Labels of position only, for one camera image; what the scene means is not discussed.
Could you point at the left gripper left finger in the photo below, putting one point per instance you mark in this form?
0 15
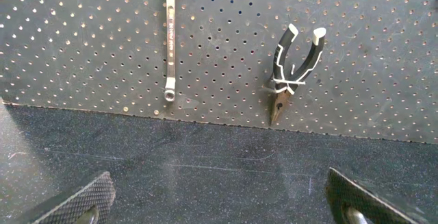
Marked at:
82 200

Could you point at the wrench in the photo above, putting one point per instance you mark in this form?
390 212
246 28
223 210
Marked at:
170 39

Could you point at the black and white pliers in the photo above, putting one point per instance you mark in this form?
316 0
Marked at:
291 70

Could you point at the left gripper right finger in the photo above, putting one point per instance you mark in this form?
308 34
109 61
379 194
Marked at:
356 196

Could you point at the metal hook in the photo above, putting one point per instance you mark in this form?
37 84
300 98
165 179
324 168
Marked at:
292 70

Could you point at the black pegboard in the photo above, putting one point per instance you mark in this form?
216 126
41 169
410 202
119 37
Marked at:
219 46

